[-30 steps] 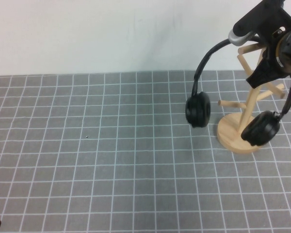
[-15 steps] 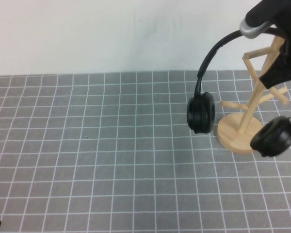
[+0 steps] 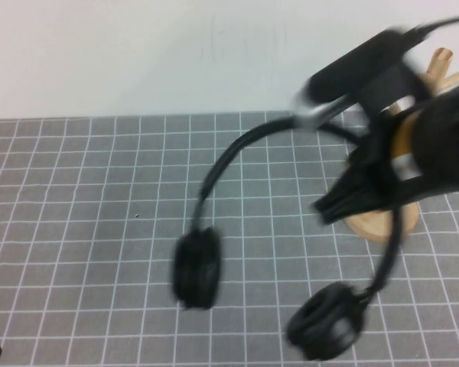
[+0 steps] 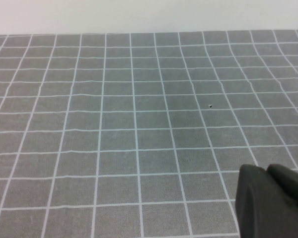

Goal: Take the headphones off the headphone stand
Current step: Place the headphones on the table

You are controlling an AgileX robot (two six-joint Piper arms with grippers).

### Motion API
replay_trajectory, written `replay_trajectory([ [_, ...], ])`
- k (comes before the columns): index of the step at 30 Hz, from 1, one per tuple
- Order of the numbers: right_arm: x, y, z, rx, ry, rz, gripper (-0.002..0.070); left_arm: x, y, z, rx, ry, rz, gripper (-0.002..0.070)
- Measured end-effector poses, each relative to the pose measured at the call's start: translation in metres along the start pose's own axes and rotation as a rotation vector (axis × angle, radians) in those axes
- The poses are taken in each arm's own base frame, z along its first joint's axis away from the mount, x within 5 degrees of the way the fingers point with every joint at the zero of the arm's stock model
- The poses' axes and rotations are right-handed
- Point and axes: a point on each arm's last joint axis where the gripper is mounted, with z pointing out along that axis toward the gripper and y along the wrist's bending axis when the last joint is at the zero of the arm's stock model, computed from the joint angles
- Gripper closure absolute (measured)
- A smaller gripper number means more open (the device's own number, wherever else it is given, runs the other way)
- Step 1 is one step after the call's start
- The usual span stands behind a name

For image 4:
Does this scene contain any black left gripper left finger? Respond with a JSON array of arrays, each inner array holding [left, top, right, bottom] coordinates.
[[234, 163, 298, 238]]

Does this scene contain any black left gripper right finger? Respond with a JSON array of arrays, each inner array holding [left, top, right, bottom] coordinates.
[[267, 163, 298, 217]]

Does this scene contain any grey white-checked tablecloth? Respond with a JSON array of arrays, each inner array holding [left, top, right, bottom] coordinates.
[[0, 29, 298, 238]]

